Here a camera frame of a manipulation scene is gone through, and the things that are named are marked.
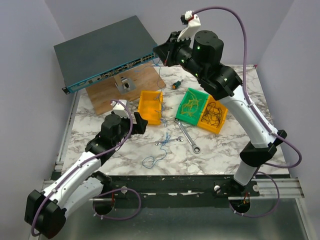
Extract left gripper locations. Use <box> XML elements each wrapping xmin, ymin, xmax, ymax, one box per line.
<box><xmin>112</xmin><ymin>111</ymin><xmax>147</xmax><ymax>146</ymax></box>

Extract small open-end wrench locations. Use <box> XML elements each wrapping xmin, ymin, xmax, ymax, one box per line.
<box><xmin>155</xmin><ymin>136</ymin><xmax>184</xmax><ymax>146</ymax></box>

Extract metal bracket stand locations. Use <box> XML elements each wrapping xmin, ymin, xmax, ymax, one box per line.
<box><xmin>114</xmin><ymin>75</ymin><xmax>136</xmax><ymax>95</ymax></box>

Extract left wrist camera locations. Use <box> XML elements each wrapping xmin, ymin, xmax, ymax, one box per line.
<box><xmin>111</xmin><ymin>101</ymin><xmax>129</xmax><ymax>119</ymax></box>

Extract yellow wire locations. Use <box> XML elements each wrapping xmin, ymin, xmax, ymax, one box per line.
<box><xmin>181</xmin><ymin>90</ymin><xmax>203</xmax><ymax>118</ymax></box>

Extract plywood board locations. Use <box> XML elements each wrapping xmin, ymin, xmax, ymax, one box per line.
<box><xmin>86</xmin><ymin>62</ymin><xmax>166</xmax><ymax>116</ymax></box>

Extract blue yellow wires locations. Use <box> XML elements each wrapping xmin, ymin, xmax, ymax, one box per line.
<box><xmin>134</xmin><ymin>58</ymin><xmax>172</xmax><ymax>170</ymax></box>

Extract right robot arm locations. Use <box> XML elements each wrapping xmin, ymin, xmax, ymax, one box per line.
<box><xmin>153</xmin><ymin>30</ymin><xmax>287</xmax><ymax>196</ymax></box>

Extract purple wire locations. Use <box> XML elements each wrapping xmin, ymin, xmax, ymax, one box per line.
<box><xmin>201</xmin><ymin>101</ymin><xmax>225</xmax><ymax>127</ymax></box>

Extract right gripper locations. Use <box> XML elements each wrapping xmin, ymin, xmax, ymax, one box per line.
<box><xmin>152</xmin><ymin>31</ymin><xmax>205</xmax><ymax>82</ymax></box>

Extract grey network switch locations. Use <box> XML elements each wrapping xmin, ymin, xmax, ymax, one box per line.
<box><xmin>54</xmin><ymin>15</ymin><xmax>157</xmax><ymax>95</ymax></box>

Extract ratcheting combination wrench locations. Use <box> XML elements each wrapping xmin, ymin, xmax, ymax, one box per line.
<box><xmin>174</xmin><ymin>118</ymin><xmax>201</xmax><ymax>154</ymax></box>

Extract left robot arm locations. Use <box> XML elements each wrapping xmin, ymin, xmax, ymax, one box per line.
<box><xmin>24</xmin><ymin>112</ymin><xmax>148</xmax><ymax>239</ymax></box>

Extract green plastic bin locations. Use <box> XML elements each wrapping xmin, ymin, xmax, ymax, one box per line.
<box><xmin>175</xmin><ymin>87</ymin><xmax>209</xmax><ymax>126</ymax></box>

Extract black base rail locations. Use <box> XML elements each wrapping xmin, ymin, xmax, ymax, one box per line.
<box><xmin>51</xmin><ymin>169</ymin><xmax>261</xmax><ymax>210</ymax></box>

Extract yellow plastic bin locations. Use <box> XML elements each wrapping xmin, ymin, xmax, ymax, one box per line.
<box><xmin>138</xmin><ymin>90</ymin><xmax>163</xmax><ymax>126</ymax></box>
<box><xmin>197</xmin><ymin>95</ymin><xmax>228</xmax><ymax>134</ymax></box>

